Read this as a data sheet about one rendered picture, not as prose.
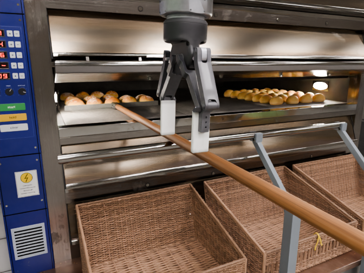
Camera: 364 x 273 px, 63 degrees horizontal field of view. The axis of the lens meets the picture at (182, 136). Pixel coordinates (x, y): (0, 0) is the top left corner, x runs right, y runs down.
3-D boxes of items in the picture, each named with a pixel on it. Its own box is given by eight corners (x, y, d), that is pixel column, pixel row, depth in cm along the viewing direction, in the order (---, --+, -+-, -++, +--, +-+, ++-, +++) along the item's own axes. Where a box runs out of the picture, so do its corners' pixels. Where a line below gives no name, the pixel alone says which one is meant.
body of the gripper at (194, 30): (155, 20, 52) (155, 73, 54) (175, 13, 45) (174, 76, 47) (193, 24, 56) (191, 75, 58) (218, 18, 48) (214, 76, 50)
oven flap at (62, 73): (55, 73, 101) (54, 82, 119) (385, 69, 174) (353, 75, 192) (54, 65, 101) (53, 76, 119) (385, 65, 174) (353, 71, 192)
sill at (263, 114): (58, 135, 125) (57, 125, 124) (348, 108, 199) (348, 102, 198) (59, 138, 120) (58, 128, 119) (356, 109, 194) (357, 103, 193)
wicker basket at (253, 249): (200, 228, 158) (201, 180, 151) (280, 207, 182) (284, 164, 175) (261, 290, 115) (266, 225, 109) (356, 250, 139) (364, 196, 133)
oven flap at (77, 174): (65, 188, 125) (60, 142, 127) (352, 142, 198) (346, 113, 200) (66, 188, 121) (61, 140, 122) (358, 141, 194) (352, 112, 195)
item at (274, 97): (221, 96, 236) (221, 89, 235) (268, 93, 256) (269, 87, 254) (274, 105, 182) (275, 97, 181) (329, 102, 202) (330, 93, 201)
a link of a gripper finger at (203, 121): (207, 99, 47) (217, 102, 45) (205, 130, 48) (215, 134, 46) (199, 99, 47) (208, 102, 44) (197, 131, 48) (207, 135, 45)
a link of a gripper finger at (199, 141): (208, 109, 49) (210, 110, 48) (206, 150, 50) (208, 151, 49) (192, 110, 47) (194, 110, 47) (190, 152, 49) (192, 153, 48)
